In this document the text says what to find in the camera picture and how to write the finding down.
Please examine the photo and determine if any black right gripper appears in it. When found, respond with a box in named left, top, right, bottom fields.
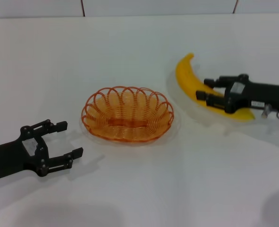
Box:
left=195, top=73, right=279, bottom=114

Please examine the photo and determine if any yellow banana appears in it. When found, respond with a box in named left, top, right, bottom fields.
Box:
left=175, top=53, right=256, bottom=122

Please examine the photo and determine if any orange wire basket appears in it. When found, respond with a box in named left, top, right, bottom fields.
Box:
left=81, top=86, right=175, bottom=143

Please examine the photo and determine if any silver right wrist connector plug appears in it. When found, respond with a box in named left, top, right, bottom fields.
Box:
left=261, top=105, right=272, bottom=119

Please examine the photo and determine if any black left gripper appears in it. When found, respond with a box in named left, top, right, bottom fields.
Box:
left=0, top=119, right=84, bottom=183

